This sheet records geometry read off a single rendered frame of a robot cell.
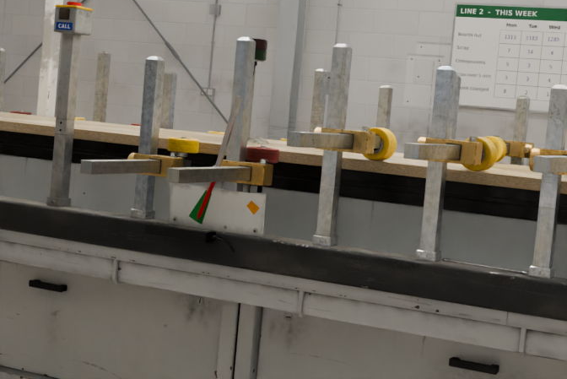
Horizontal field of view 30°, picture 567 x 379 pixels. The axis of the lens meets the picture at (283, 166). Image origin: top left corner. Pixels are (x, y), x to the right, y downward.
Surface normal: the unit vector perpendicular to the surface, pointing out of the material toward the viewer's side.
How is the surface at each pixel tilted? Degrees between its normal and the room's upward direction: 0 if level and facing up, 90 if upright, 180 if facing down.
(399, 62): 90
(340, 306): 90
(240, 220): 90
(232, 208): 90
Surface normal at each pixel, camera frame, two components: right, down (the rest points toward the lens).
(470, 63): -0.43, 0.01
